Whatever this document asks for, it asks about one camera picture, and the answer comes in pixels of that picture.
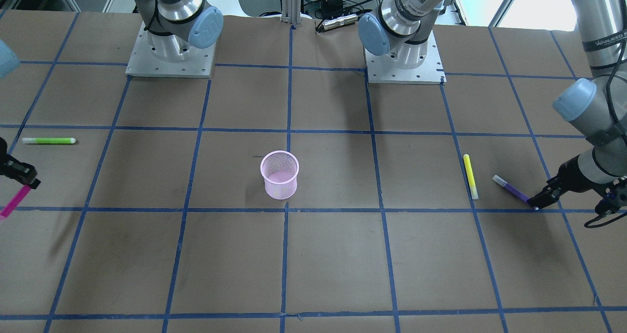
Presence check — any black power adapter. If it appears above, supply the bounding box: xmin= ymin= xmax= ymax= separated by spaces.
xmin=322 ymin=0 xmax=343 ymax=10

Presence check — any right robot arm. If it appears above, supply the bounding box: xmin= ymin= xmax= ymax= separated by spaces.
xmin=1 ymin=0 xmax=224 ymax=190

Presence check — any yellow pen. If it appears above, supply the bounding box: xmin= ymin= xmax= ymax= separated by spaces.
xmin=462 ymin=154 xmax=479 ymax=200

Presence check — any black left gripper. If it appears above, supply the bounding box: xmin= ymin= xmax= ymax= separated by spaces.
xmin=528 ymin=155 xmax=626 ymax=215

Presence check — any pink mesh cup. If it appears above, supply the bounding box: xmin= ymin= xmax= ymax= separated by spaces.
xmin=260 ymin=150 xmax=299 ymax=200

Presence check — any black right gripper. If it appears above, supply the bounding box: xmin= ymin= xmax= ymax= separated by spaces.
xmin=0 ymin=138 xmax=41 ymax=190

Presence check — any pink pen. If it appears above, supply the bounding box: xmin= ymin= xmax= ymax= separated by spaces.
xmin=0 ymin=185 xmax=32 ymax=222

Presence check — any purple pen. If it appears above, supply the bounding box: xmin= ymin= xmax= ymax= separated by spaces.
xmin=492 ymin=175 xmax=530 ymax=207

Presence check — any aluminium frame post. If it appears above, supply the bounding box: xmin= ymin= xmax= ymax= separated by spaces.
xmin=280 ymin=0 xmax=302 ymax=29

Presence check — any green pen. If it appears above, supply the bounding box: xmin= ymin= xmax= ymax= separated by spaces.
xmin=22 ymin=137 xmax=77 ymax=145

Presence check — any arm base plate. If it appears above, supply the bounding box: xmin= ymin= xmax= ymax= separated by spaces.
xmin=363 ymin=32 xmax=447 ymax=85
xmin=125 ymin=26 xmax=217 ymax=79

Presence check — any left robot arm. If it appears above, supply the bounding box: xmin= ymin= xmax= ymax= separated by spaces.
xmin=358 ymin=0 xmax=626 ymax=218

